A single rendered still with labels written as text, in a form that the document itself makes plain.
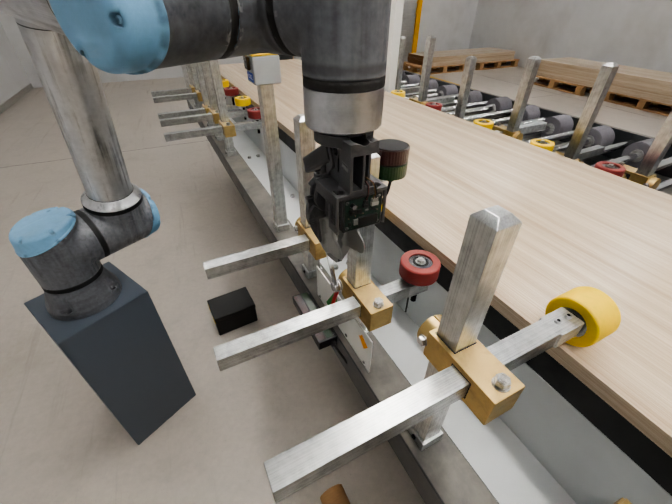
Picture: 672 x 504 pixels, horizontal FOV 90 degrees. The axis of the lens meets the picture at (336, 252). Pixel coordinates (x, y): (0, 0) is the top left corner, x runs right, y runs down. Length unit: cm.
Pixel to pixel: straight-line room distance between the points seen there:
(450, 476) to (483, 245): 44
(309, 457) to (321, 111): 35
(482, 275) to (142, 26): 37
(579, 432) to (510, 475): 16
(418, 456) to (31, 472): 142
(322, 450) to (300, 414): 110
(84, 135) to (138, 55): 67
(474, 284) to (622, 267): 52
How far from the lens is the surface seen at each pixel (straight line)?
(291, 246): 82
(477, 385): 45
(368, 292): 66
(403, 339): 92
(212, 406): 159
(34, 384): 203
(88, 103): 99
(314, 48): 38
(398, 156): 55
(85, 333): 119
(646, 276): 88
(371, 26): 37
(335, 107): 37
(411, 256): 71
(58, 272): 114
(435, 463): 69
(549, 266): 80
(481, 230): 36
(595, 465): 76
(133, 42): 35
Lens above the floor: 133
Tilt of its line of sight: 37 degrees down
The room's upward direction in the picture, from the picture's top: straight up
